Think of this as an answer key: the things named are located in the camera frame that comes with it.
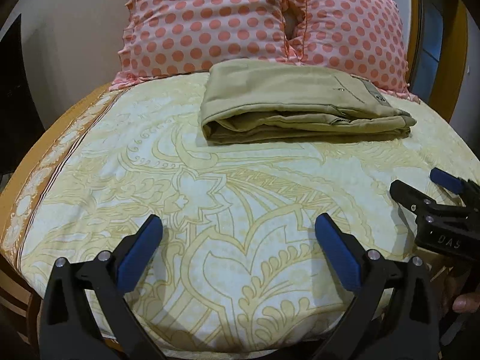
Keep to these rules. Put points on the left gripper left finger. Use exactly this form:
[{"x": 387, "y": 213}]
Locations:
[{"x": 68, "y": 329}]

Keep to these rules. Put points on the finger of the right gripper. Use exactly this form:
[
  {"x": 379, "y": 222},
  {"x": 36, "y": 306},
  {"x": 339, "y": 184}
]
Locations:
[
  {"x": 467, "y": 190},
  {"x": 412, "y": 199}
]

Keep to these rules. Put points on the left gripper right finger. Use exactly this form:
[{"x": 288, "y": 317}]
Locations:
[{"x": 392, "y": 315}]

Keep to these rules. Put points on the khaki pants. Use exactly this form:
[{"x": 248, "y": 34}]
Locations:
[{"x": 251, "y": 100}]

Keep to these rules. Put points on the person's right hand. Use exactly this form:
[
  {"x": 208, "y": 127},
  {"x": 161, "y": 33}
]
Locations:
[{"x": 467, "y": 303}]

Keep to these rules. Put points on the yellow patterned bedsheet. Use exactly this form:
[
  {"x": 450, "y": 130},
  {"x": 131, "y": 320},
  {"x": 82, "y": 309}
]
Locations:
[{"x": 238, "y": 269}]

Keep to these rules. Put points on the polka dot pillow right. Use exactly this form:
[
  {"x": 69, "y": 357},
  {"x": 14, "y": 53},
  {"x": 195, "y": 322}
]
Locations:
[{"x": 363, "y": 38}]

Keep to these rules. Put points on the polka dot pillow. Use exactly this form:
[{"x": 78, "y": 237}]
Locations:
[
  {"x": 363, "y": 38},
  {"x": 165, "y": 38}
]

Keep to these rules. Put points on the black television screen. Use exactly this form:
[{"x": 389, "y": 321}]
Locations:
[{"x": 21, "y": 125}]

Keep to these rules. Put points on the polka dot pillow left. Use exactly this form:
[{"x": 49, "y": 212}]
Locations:
[{"x": 165, "y": 38}]

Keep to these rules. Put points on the wooden door frame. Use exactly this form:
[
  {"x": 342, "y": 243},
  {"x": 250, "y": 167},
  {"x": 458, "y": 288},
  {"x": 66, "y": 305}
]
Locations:
[{"x": 437, "y": 35}]

